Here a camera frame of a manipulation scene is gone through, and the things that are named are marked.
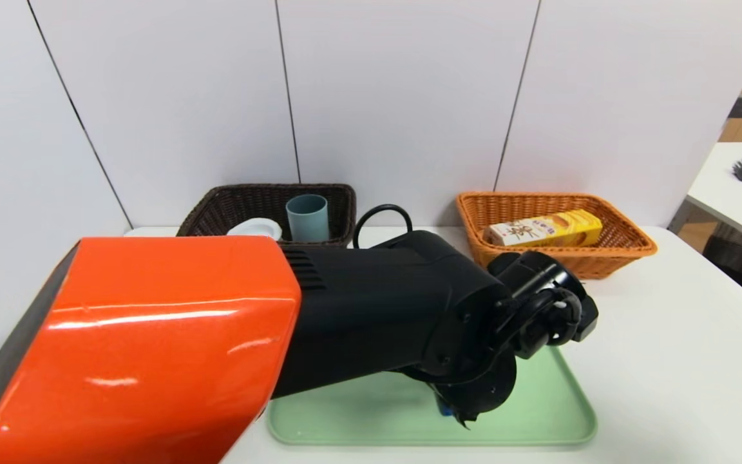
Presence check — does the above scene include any blue-grey plastic cup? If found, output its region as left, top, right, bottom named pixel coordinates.
left=285, top=194, right=330, bottom=243

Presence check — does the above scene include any clear tape roll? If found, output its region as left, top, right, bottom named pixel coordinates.
left=226, top=218, right=283, bottom=240

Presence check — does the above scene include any yellow potato chips box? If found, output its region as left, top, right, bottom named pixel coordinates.
left=482, top=209, right=604, bottom=247

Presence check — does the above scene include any dark brown wicker basket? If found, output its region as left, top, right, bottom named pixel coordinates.
left=178, top=184, right=357, bottom=249

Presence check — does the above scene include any orange wicker basket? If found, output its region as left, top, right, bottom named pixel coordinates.
left=455, top=191, right=658, bottom=280

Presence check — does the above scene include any light green plastic tray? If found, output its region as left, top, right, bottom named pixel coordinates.
left=267, top=345, right=597, bottom=447

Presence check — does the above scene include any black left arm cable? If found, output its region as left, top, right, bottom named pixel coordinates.
left=353, top=204, right=414, bottom=249

